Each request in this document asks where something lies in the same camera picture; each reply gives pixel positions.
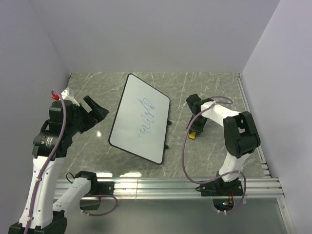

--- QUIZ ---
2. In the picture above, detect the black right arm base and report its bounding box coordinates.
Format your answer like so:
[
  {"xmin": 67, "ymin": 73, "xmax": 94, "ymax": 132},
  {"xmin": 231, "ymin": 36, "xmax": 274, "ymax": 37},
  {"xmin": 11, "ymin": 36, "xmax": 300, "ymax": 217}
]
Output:
[{"xmin": 195, "ymin": 178, "xmax": 246, "ymax": 214}]

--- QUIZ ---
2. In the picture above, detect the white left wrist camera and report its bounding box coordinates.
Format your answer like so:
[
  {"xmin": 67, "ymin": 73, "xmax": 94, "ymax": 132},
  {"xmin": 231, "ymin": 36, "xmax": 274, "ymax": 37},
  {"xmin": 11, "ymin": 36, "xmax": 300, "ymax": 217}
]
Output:
[{"xmin": 61, "ymin": 87, "xmax": 80, "ymax": 106}]

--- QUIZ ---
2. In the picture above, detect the aluminium side rail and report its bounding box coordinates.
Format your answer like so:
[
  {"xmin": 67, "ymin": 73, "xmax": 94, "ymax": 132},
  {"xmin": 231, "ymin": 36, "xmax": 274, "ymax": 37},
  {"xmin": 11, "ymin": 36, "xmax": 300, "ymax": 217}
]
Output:
[{"xmin": 235, "ymin": 74, "xmax": 271, "ymax": 177}]

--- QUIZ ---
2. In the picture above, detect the yellow bone-shaped eraser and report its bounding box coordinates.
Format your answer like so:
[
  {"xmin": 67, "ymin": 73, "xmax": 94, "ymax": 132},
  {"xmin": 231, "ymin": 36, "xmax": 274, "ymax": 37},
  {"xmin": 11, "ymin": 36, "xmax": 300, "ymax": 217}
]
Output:
[{"xmin": 188, "ymin": 130, "xmax": 196, "ymax": 140}]

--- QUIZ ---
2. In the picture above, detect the aluminium mounting rail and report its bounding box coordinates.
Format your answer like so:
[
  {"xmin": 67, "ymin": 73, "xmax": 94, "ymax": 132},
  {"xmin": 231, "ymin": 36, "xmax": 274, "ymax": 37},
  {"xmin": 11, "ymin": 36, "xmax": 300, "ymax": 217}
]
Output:
[{"xmin": 55, "ymin": 177, "xmax": 285, "ymax": 200}]

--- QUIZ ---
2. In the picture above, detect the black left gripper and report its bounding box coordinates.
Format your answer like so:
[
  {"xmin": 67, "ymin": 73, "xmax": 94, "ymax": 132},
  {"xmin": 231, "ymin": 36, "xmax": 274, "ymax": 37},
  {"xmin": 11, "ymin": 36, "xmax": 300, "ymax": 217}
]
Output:
[{"xmin": 67, "ymin": 95, "xmax": 109, "ymax": 135}]

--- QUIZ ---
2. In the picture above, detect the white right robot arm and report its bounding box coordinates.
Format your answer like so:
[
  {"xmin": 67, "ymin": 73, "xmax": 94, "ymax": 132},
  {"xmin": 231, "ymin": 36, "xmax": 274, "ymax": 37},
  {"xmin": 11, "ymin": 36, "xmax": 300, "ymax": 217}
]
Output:
[{"xmin": 185, "ymin": 94, "xmax": 261, "ymax": 195}]

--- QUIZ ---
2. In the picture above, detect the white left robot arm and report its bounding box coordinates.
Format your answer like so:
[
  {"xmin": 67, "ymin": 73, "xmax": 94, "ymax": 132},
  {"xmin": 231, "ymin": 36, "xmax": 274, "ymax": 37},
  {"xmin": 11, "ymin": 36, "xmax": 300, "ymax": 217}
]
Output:
[{"xmin": 8, "ymin": 94, "xmax": 109, "ymax": 234}]

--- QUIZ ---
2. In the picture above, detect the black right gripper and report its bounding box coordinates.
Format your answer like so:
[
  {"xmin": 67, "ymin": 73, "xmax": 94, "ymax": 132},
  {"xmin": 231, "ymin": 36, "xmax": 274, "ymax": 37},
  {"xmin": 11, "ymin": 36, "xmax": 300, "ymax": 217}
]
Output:
[{"xmin": 186, "ymin": 115, "xmax": 208, "ymax": 137}]

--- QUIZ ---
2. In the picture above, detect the white whiteboard black frame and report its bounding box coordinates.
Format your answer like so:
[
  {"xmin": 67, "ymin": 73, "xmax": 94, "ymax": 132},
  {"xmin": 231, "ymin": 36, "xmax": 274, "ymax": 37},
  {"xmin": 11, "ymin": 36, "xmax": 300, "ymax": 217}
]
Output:
[{"xmin": 108, "ymin": 74, "xmax": 170, "ymax": 164}]

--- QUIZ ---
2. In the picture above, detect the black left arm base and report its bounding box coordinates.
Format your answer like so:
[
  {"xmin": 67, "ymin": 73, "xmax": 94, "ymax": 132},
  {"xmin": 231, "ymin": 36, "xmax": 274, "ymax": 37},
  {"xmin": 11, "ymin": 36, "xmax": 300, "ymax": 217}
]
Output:
[{"xmin": 79, "ymin": 181, "xmax": 117, "ymax": 214}]

